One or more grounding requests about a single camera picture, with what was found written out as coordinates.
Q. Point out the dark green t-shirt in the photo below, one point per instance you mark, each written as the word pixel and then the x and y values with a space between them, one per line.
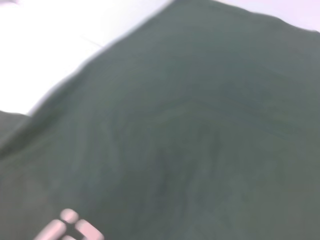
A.
pixel 190 125

